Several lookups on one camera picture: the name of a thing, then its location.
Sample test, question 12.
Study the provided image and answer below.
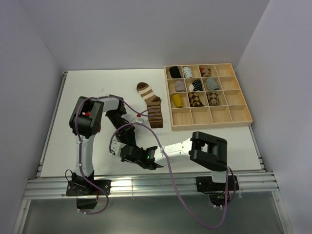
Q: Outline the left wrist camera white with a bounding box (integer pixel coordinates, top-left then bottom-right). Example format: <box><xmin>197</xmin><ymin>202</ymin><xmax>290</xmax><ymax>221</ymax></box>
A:
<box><xmin>133</xmin><ymin>114</ymin><xmax>144</xmax><ymax>124</ymax></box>

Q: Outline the dark green reindeer sock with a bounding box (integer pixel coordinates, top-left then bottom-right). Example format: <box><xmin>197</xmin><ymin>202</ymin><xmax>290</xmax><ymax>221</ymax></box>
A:
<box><xmin>127</xmin><ymin>130</ymin><xmax>137</xmax><ymax>146</ymax></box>

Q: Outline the rolled yellow sock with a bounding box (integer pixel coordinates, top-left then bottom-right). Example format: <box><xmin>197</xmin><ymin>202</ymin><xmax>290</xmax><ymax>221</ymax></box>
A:
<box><xmin>172</xmin><ymin>94</ymin><xmax>183</xmax><ymax>108</ymax></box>

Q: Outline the aluminium frame rail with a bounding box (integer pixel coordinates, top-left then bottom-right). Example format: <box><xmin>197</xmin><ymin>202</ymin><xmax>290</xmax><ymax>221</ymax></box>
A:
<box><xmin>22</xmin><ymin>171</ymin><xmax>279</xmax><ymax>200</ymax></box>

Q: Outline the rolled grey beige sock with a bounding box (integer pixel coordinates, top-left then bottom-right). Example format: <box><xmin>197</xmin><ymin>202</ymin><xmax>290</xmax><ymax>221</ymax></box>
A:
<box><xmin>174</xmin><ymin>80</ymin><xmax>186</xmax><ymax>92</ymax></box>

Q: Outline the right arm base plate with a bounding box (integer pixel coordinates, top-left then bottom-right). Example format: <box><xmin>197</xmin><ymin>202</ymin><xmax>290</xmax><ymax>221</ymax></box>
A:
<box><xmin>195</xmin><ymin>175</ymin><xmax>239</xmax><ymax>194</ymax></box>

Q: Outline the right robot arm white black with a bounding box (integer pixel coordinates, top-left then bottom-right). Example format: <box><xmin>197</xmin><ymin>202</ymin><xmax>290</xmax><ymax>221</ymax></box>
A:
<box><xmin>117</xmin><ymin>131</ymin><xmax>228</xmax><ymax>190</ymax></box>

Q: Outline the brown striped sock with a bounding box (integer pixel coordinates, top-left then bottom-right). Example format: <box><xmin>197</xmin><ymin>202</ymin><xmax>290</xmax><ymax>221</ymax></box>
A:
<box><xmin>136</xmin><ymin>82</ymin><xmax>163</xmax><ymax>128</ymax></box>

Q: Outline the rolled white striped sock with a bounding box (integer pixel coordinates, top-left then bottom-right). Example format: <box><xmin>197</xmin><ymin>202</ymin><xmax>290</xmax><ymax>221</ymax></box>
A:
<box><xmin>183</xmin><ymin>67</ymin><xmax>193</xmax><ymax>78</ymax></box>

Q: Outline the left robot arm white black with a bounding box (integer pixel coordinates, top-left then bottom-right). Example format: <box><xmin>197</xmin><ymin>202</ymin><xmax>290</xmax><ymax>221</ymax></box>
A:
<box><xmin>69</xmin><ymin>95</ymin><xmax>128</xmax><ymax>195</ymax></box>

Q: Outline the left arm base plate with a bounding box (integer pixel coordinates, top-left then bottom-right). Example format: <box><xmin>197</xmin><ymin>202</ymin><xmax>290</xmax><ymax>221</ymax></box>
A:
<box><xmin>66</xmin><ymin>176</ymin><xmax>111</xmax><ymax>196</ymax></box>

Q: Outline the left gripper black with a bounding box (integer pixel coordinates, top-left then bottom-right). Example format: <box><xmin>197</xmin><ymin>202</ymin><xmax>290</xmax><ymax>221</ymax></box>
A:
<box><xmin>106</xmin><ymin>110</ymin><xmax>135</xmax><ymax>144</ymax></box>

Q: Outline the rolled brown argyle sock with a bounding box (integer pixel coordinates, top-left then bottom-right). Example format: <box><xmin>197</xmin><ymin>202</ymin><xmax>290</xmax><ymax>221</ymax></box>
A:
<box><xmin>188</xmin><ymin>93</ymin><xmax>204</xmax><ymax>107</ymax></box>

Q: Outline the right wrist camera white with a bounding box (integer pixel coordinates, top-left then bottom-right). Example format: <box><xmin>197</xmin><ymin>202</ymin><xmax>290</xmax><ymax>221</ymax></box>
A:
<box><xmin>110</xmin><ymin>140</ymin><xmax>126</xmax><ymax>157</ymax></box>

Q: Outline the rolled orange argyle sock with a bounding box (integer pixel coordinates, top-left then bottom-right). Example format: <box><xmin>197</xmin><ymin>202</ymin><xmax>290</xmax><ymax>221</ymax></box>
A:
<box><xmin>199</xmin><ymin>66</ymin><xmax>211</xmax><ymax>77</ymax></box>

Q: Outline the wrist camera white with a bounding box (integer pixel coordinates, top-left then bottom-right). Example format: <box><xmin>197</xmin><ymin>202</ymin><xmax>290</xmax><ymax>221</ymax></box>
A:
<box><xmin>133</xmin><ymin>114</ymin><xmax>144</xmax><ymax>124</ymax></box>
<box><xmin>110</xmin><ymin>140</ymin><xmax>126</xmax><ymax>157</ymax></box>

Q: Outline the wooden compartment tray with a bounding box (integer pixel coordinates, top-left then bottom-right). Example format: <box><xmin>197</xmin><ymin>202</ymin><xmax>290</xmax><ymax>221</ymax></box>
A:
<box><xmin>165</xmin><ymin>63</ymin><xmax>253</xmax><ymax>131</ymax></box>

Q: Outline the rolled dark argyle sock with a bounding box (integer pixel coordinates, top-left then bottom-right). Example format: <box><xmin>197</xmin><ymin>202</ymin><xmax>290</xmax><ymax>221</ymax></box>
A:
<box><xmin>206</xmin><ymin>92</ymin><xmax>222</xmax><ymax>106</ymax></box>

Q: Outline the rolled black striped sock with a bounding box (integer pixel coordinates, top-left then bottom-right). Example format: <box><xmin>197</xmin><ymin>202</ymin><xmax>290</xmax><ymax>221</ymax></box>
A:
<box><xmin>189</xmin><ymin>79</ymin><xmax>203</xmax><ymax>92</ymax></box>

